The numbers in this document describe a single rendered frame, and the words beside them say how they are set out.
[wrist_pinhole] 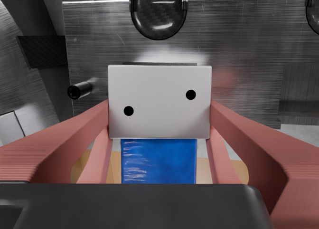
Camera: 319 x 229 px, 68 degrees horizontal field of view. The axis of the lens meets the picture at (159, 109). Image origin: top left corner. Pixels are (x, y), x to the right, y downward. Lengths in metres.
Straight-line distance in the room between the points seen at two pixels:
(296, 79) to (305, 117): 0.03
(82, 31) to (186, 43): 0.07
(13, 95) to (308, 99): 0.26
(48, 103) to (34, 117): 0.02
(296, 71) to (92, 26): 0.15
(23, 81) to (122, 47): 0.12
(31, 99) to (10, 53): 0.05
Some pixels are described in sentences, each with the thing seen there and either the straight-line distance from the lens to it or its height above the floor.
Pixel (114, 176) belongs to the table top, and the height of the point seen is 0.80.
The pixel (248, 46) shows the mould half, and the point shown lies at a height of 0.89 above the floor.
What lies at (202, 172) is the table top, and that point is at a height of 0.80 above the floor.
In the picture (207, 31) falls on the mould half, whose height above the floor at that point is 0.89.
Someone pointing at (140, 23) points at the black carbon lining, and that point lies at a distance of 0.17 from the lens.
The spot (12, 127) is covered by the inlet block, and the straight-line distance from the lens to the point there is 0.27.
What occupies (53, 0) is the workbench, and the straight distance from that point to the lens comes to 0.30.
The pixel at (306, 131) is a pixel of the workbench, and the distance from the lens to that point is 0.29.
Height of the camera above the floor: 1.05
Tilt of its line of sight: 72 degrees down
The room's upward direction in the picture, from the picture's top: 147 degrees counter-clockwise
